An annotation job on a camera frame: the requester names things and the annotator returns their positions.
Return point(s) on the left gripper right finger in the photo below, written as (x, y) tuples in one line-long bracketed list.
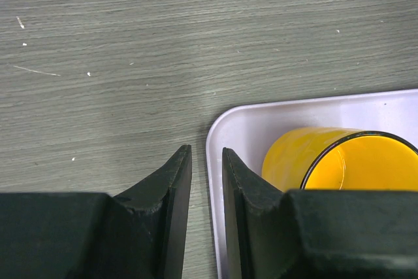
[(306, 233)]

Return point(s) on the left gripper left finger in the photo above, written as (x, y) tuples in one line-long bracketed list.
[(139, 233)]

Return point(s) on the yellow glass mug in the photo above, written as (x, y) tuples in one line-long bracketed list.
[(338, 158)]

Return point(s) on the lavender plastic tray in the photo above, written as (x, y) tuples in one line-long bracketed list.
[(250, 130)]

